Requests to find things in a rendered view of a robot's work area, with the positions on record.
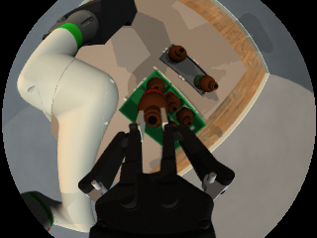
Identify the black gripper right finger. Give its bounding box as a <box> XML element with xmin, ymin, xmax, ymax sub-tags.
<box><xmin>158</xmin><ymin>108</ymin><xmax>235</xmax><ymax>208</ymax></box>

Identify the brown bottle with green label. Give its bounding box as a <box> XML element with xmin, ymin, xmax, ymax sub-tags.
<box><xmin>194</xmin><ymin>74</ymin><xmax>219</xmax><ymax>92</ymax></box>

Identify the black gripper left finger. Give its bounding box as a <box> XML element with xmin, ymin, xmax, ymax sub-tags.
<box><xmin>78</xmin><ymin>110</ymin><xmax>146</xmax><ymax>208</ymax></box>

